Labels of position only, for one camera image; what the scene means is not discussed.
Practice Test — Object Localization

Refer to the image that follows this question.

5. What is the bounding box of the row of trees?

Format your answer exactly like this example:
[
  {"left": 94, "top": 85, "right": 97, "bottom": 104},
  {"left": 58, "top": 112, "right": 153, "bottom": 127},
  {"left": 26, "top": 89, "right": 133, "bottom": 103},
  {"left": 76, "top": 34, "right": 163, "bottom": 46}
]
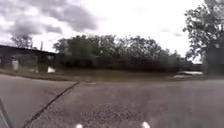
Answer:
[{"left": 53, "top": 34, "right": 194, "bottom": 73}]

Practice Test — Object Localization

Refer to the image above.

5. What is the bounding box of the grey asphalt road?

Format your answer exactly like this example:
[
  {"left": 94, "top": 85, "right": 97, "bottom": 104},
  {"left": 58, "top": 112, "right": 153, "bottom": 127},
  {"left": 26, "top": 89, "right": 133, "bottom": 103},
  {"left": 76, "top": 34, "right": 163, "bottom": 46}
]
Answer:
[{"left": 0, "top": 73, "right": 224, "bottom": 128}]

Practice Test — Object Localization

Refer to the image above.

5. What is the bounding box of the dark low building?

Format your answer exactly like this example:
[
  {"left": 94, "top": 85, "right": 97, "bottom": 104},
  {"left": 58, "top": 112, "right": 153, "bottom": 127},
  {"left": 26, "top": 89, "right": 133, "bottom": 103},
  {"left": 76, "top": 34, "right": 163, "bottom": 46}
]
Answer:
[{"left": 0, "top": 44, "right": 63, "bottom": 74}]

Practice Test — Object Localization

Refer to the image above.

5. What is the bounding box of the large tree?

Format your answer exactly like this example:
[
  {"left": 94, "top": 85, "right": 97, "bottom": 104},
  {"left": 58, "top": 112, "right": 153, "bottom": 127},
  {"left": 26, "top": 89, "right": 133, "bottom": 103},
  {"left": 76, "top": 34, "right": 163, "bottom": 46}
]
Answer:
[{"left": 183, "top": 0, "right": 224, "bottom": 75}]

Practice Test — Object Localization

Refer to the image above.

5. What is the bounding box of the grass verge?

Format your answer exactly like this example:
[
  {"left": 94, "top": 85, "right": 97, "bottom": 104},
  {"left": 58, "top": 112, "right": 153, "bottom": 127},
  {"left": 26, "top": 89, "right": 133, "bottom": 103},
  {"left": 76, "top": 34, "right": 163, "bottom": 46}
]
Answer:
[{"left": 0, "top": 68, "right": 224, "bottom": 83}]

